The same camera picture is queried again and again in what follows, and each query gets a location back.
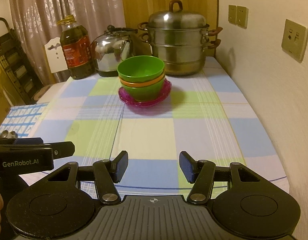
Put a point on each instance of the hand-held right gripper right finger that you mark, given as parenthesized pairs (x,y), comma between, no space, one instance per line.
(186,166)

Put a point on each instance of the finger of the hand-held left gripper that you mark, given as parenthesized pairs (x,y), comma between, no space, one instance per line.
(23,141)
(64,149)

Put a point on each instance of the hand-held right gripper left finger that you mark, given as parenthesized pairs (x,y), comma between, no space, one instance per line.
(121,165)

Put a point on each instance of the large green bowl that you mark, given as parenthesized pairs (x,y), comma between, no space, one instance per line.
(144,93)

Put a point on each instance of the purple glass dish front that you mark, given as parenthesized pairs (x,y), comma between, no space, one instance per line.
(168,86)

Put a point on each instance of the orange bowl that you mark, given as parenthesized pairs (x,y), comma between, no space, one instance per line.
(141,84)

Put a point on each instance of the small green bowl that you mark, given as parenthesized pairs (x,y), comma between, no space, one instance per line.
(141,67)

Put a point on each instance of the metal knob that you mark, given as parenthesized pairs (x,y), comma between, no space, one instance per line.
(6,134)

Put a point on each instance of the blue white checked towel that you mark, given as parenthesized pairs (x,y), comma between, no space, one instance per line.
(23,120)

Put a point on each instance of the checked tablecloth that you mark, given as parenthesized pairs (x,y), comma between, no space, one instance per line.
(149,130)

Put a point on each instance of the black folding rack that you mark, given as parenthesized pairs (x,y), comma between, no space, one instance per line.
(16,65)

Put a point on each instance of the white chair back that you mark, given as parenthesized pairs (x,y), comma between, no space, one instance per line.
(55,57)

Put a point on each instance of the cooking oil bottle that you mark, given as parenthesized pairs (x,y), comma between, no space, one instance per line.
(76,52)

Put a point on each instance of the steel kettle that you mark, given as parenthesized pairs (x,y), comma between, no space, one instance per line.
(109,52)

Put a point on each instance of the steel steamer pot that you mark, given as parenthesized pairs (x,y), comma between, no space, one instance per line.
(179,45)

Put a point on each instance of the pale curtain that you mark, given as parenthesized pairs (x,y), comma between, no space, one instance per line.
(43,7)

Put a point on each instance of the beige wall switch plate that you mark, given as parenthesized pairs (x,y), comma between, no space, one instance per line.
(232,14)
(242,17)

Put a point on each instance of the beige wall socket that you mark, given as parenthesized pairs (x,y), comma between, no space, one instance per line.
(294,40)

